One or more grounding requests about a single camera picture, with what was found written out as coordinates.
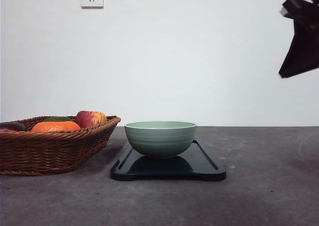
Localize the green ceramic bowl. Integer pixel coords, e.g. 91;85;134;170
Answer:
125;121;197;159

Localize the dark purple fruit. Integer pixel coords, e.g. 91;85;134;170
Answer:
0;122;25;131

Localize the brown wicker basket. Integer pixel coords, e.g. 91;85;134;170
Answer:
0;115;121;176

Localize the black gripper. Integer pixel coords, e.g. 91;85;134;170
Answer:
279;0;319;79

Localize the dark rectangular tray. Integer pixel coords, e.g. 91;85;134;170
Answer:
111;139;227;181

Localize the red yellow apple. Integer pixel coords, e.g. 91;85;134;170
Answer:
75;111;107;128

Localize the green leaf fruit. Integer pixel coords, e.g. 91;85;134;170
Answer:
44;117;72;121

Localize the orange tangerine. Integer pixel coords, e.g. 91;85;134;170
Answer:
32;121;81;132

